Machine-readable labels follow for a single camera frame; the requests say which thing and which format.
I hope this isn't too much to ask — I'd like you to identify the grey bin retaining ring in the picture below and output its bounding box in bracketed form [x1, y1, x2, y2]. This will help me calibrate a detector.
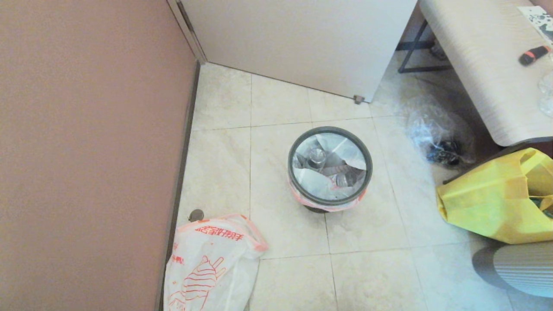
[288, 126, 373, 206]

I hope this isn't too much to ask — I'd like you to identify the white red-print trash bag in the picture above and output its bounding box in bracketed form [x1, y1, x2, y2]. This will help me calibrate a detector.
[289, 132, 368, 213]
[163, 213, 268, 311]

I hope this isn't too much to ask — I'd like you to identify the clear bag with dark contents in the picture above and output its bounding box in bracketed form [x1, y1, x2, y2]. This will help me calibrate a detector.
[405, 97, 476, 167]

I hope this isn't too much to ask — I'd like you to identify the yellow fabric bag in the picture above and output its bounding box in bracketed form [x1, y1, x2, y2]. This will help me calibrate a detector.
[436, 148, 553, 244]

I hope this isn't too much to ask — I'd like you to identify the clear plastic bottle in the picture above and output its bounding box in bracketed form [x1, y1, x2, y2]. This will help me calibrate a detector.
[332, 172, 358, 188]
[308, 147, 328, 169]

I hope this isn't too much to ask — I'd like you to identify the white door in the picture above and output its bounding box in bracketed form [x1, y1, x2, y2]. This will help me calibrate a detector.
[168, 0, 419, 103]

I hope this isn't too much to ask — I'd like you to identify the white wood-grain table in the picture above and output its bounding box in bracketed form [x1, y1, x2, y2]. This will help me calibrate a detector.
[419, 0, 553, 146]

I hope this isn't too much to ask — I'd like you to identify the grey ribbed round object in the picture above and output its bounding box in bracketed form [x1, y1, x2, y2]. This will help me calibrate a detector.
[472, 241, 553, 298]

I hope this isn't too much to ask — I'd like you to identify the clear plastic wrap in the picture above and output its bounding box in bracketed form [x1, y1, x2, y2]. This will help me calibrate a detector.
[538, 71, 553, 118]

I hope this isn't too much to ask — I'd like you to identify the black and orange marker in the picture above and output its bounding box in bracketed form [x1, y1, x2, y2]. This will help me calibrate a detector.
[519, 45, 552, 67]

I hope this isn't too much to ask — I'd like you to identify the black-patterned white paper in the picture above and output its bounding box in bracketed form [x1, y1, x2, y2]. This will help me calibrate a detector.
[518, 6, 553, 44]

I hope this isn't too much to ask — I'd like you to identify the black metal table frame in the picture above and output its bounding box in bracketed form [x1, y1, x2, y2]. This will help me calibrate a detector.
[397, 19, 452, 73]

